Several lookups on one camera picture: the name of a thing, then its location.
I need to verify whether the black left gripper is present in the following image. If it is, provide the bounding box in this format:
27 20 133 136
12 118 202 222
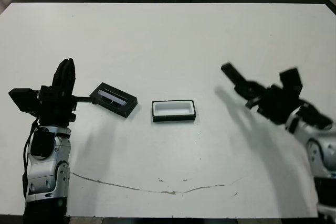
38 57 95 128

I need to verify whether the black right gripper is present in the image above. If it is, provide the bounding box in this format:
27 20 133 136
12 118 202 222
234 78 300 126

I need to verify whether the glossy black box lid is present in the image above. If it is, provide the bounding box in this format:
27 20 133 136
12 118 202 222
89 82 139 119

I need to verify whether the black box base white insert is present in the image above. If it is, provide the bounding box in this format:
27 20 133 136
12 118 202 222
151 99 197 123

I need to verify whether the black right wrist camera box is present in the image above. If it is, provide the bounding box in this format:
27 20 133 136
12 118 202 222
278 67 305 100

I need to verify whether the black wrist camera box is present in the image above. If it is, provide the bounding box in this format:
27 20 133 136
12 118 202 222
8 87 40 112
278 67 305 100

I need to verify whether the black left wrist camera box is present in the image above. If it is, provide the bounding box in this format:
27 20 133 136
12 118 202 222
8 87 40 112

